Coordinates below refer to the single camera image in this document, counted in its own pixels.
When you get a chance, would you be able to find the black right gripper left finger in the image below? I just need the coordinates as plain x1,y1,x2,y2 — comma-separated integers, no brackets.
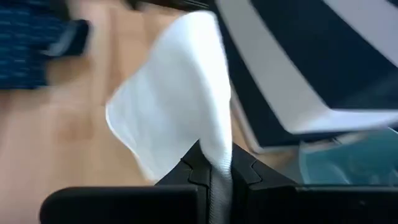
39,139,213,224

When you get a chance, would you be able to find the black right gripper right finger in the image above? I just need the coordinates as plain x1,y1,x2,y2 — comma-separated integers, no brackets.
231,143,398,224

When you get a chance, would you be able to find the white ribbed cloth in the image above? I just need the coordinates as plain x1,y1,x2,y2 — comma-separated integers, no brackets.
104,10,234,224

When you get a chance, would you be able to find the teal plastic basket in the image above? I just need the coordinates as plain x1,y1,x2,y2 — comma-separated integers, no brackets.
297,126,398,188

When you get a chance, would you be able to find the navy striped fabric bin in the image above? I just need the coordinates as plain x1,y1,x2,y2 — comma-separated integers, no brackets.
214,0,398,154

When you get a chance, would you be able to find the black underwear white waistband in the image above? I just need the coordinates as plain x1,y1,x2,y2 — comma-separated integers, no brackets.
39,18,91,58

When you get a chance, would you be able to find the navy dotted cloth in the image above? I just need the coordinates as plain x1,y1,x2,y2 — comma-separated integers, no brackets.
0,0,73,90

